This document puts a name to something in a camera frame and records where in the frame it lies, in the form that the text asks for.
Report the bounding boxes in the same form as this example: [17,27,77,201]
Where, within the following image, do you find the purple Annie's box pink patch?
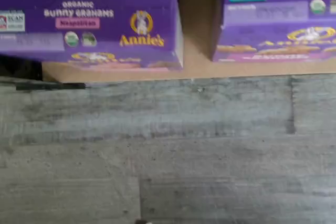
[0,0,184,72]

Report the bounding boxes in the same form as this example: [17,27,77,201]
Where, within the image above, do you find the purple Annie's box magenta patch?
[209,0,336,63]

